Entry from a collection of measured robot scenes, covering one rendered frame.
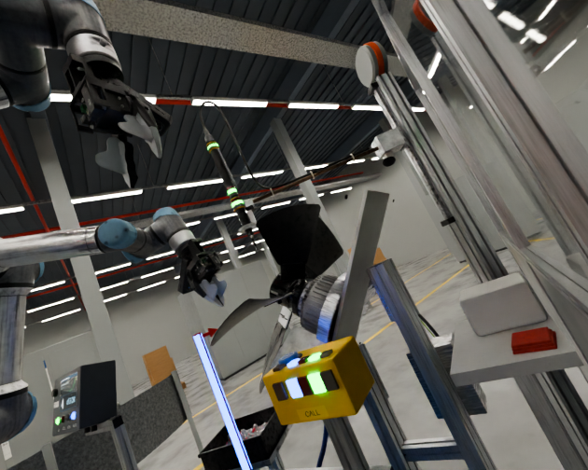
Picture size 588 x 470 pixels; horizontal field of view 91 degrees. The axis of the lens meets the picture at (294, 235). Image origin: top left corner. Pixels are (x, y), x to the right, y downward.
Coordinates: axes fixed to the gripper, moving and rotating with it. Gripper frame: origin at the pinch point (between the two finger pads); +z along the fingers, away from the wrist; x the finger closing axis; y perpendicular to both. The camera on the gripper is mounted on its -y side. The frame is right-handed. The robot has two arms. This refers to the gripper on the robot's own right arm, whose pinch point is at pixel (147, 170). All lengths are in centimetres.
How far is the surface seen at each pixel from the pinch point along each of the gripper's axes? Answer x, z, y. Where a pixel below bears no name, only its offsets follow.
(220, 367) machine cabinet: -522, 119, -398
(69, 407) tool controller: -91, 33, -8
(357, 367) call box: 12.4, 45.2, -15.3
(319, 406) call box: 6.5, 47.5, -9.5
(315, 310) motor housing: -13, 38, -50
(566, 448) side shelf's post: 31, 91, -60
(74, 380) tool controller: -87, 26, -10
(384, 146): 25, -5, -81
